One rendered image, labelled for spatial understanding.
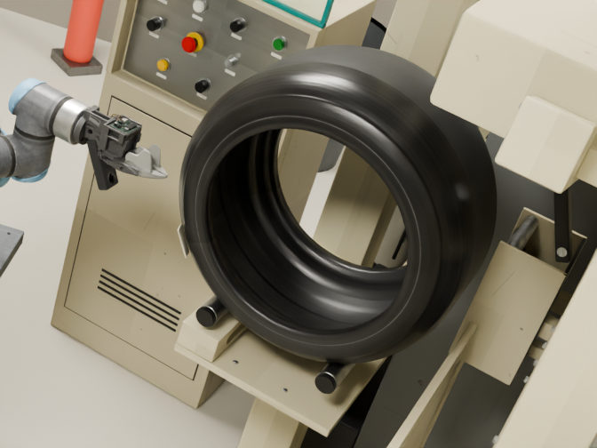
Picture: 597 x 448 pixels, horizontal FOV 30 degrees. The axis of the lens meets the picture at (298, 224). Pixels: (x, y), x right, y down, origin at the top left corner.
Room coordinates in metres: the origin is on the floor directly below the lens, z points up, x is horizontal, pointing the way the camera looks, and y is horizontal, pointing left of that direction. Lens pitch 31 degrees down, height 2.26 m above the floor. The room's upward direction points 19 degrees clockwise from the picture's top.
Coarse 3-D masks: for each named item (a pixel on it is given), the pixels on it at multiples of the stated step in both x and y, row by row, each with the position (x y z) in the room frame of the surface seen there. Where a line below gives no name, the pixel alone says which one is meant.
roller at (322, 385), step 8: (328, 368) 1.77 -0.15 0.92; (336, 368) 1.77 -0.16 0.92; (344, 368) 1.79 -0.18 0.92; (352, 368) 1.82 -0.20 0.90; (320, 376) 1.74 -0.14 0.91; (328, 376) 1.74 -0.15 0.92; (336, 376) 1.75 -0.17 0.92; (344, 376) 1.78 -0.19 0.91; (320, 384) 1.74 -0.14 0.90; (328, 384) 1.74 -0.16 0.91; (336, 384) 1.74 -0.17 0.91; (328, 392) 1.73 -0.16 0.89
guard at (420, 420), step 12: (468, 324) 1.96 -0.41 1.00; (468, 336) 1.92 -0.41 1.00; (456, 348) 1.86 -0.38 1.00; (456, 360) 1.83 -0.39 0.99; (444, 372) 1.77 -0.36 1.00; (456, 372) 2.05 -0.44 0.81; (432, 384) 1.72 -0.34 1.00; (444, 384) 1.95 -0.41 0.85; (420, 396) 1.67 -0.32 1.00; (432, 396) 1.69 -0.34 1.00; (444, 396) 2.05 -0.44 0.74; (420, 408) 1.64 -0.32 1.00; (432, 408) 1.89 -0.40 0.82; (408, 420) 1.59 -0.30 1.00; (420, 420) 1.76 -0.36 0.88; (432, 420) 2.04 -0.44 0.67; (408, 432) 1.56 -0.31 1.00; (420, 432) 1.88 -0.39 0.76; (396, 444) 1.52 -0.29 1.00; (408, 444) 1.75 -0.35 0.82; (420, 444) 2.05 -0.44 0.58
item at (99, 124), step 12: (96, 108) 2.05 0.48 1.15; (84, 120) 2.02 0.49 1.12; (96, 120) 2.02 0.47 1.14; (108, 120) 2.02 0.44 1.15; (120, 120) 2.03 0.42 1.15; (132, 120) 2.05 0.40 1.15; (84, 132) 2.03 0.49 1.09; (96, 132) 2.02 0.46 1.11; (108, 132) 2.00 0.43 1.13; (120, 132) 1.99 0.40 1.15; (132, 132) 2.01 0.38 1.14; (84, 144) 2.04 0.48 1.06; (108, 144) 2.00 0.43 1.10; (120, 144) 2.00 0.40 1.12; (132, 144) 2.04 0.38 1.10; (108, 156) 1.99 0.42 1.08; (120, 156) 1.99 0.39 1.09
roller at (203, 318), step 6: (210, 300) 1.85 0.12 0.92; (216, 300) 1.85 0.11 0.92; (204, 306) 1.83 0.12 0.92; (210, 306) 1.83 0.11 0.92; (216, 306) 1.84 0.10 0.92; (222, 306) 1.85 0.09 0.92; (198, 312) 1.82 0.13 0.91; (204, 312) 1.82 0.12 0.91; (210, 312) 1.82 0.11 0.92; (216, 312) 1.82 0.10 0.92; (222, 312) 1.84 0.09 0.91; (198, 318) 1.82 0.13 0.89; (204, 318) 1.82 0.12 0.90; (210, 318) 1.81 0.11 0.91; (216, 318) 1.82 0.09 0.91; (204, 324) 1.81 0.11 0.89; (210, 324) 1.81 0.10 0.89
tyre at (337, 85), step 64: (320, 64) 1.89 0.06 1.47; (384, 64) 1.95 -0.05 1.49; (256, 128) 1.81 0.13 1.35; (320, 128) 1.78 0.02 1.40; (384, 128) 1.77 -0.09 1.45; (448, 128) 1.86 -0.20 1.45; (192, 192) 1.84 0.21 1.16; (256, 192) 2.10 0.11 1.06; (448, 192) 1.75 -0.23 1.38; (192, 256) 1.86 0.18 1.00; (256, 256) 2.02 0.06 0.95; (320, 256) 2.05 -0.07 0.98; (448, 256) 1.72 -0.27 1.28; (256, 320) 1.78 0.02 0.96; (320, 320) 1.92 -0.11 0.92; (384, 320) 1.71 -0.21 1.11
